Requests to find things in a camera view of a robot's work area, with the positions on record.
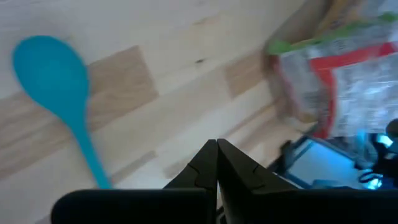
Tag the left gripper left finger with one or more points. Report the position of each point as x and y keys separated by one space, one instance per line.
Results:
x=140 y=202

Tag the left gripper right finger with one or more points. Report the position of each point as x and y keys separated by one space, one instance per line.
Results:
x=264 y=202

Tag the blue ramen packet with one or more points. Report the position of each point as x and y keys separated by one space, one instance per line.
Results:
x=323 y=165

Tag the beef flavor ramen packet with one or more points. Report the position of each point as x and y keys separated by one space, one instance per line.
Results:
x=363 y=93

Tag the clear plastic container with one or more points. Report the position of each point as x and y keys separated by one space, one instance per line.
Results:
x=276 y=77

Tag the lime chili shrimp ramen packet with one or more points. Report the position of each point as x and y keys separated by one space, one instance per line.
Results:
x=342 y=37

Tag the teal plastic spoon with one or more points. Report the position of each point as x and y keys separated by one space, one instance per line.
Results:
x=53 y=74

